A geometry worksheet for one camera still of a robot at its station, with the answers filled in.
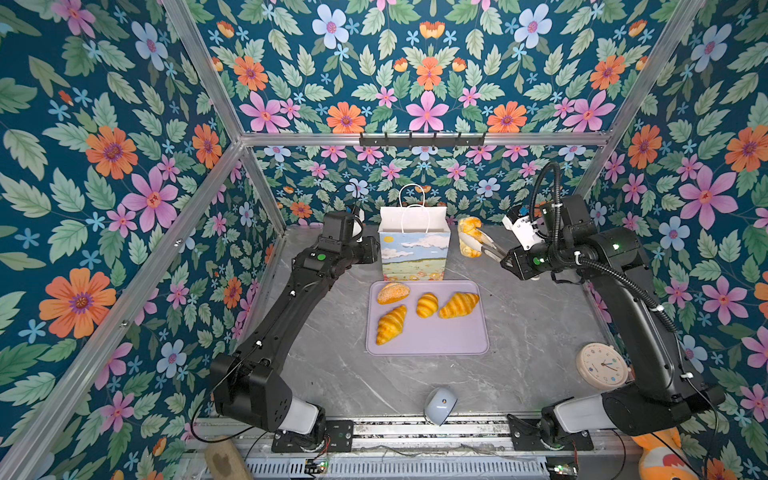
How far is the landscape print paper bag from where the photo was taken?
2.83ft

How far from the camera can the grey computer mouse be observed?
0.72m

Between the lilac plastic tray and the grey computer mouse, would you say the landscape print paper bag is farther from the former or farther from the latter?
the grey computer mouse
